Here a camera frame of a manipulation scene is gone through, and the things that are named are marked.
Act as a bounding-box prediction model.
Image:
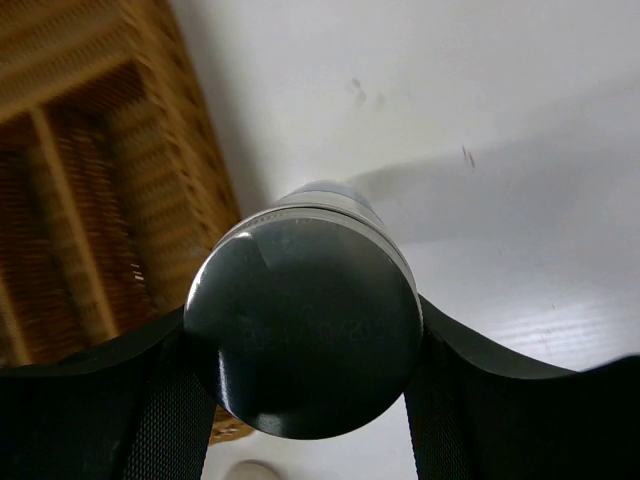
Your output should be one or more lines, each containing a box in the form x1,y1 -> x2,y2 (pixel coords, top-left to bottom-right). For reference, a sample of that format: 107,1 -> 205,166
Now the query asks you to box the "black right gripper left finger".
1,309 -> 215,479

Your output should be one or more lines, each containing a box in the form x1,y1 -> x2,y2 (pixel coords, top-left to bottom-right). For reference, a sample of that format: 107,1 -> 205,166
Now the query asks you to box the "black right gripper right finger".
405,300 -> 639,479

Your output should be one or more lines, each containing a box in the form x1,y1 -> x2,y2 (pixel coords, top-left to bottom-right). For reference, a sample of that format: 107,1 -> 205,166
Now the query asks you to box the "silver-capped white spice bottle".
183,181 -> 424,440

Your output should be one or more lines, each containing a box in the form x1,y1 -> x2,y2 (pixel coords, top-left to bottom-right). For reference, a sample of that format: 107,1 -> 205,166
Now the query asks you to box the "yellow-capped spice bottle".
224,461 -> 282,480

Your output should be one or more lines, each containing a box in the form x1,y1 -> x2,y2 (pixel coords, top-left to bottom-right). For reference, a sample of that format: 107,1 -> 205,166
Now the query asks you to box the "brown wicker divided tray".
0,0 -> 257,449

